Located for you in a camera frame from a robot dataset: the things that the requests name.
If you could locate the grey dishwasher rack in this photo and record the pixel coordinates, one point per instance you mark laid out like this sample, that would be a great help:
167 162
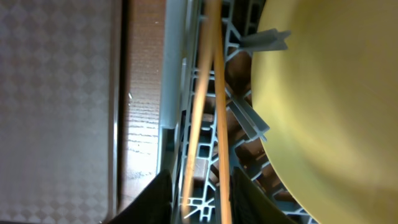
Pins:
180 71

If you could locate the wooden chopstick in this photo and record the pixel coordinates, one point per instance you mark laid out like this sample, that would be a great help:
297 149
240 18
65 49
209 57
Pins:
205 60
222 132

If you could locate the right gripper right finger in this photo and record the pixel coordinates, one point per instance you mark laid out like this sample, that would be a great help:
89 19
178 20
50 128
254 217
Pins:
250 206

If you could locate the brown plastic serving tray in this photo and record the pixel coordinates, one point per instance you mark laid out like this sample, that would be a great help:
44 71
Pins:
59 110

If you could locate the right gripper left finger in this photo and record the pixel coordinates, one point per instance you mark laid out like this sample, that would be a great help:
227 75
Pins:
152 206

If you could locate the yellow round plate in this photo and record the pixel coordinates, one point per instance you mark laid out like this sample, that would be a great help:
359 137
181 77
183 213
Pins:
330 101

